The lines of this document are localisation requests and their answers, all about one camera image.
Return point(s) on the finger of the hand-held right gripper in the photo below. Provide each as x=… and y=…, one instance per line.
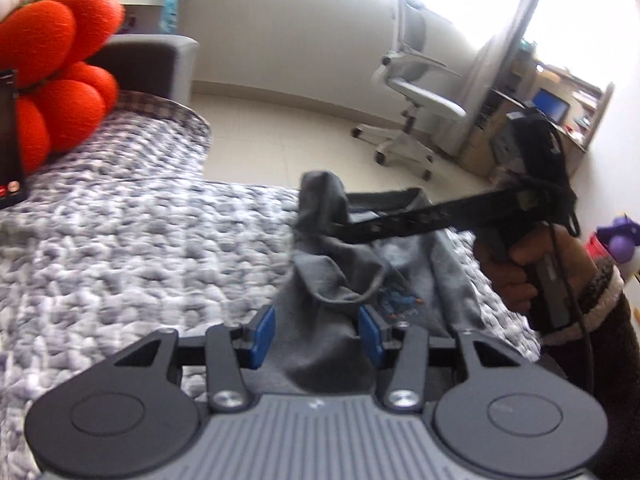
x=425, y=217

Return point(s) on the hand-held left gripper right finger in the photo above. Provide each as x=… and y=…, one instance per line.
x=371, y=336

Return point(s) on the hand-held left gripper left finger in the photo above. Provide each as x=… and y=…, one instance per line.
x=264, y=337

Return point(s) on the gray t-shirt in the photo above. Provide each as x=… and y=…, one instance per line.
x=320, y=320

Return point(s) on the person's right hand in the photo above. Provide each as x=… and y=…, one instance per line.
x=505, y=275

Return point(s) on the laptop with blue screen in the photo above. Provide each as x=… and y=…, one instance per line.
x=550, y=105

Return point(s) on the wooden desk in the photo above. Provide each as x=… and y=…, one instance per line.
x=590, y=125

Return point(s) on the light gray curtain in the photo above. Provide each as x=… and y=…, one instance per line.
x=505, y=60

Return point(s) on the red bag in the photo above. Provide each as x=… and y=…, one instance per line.
x=597, y=250

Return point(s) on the purple plush toy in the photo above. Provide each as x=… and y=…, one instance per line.
x=622, y=235

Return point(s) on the white gray office chair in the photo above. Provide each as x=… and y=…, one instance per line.
x=415, y=90

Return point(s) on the gray white quilted blanket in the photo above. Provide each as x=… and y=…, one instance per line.
x=125, y=240

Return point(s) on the dark gray sofa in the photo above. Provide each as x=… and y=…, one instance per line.
x=150, y=65

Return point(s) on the black smartphone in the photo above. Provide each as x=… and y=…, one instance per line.
x=9, y=150

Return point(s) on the orange flower cushion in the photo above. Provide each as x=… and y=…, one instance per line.
x=60, y=85

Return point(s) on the blue plastic bag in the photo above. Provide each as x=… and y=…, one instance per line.
x=171, y=10

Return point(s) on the white bookshelf desk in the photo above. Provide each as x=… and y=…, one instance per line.
x=140, y=0

